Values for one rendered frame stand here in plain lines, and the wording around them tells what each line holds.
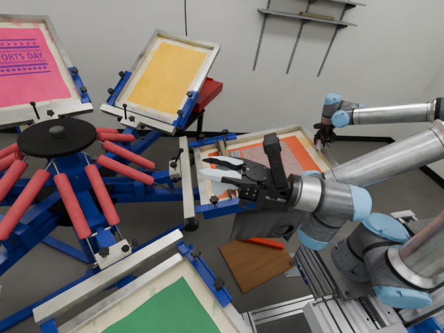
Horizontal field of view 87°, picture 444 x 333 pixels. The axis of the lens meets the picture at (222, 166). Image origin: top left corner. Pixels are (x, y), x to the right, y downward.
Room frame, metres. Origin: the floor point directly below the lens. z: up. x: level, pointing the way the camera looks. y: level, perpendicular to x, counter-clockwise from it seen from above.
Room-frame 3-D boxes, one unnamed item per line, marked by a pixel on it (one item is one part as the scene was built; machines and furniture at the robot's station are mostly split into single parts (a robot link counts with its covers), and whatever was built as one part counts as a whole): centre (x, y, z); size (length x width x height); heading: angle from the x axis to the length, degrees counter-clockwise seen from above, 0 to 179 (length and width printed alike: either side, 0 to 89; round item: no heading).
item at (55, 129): (0.83, 0.77, 0.68); 0.40 x 0.40 x 1.35
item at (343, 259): (0.50, -0.53, 1.31); 0.15 x 0.15 x 0.10
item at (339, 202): (0.38, -0.26, 1.65); 0.11 x 0.08 x 0.09; 88
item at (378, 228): (0.49, -0.53, 1.42); 0.13 x 0.12 x 0.14; 178
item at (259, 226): (0.98, -0.35, 0.77); 0.46 x 0.09 x 0.36; 107
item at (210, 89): (2.22, 0.44, 1.06); 0.61 x 0.46 x 0.12; 167
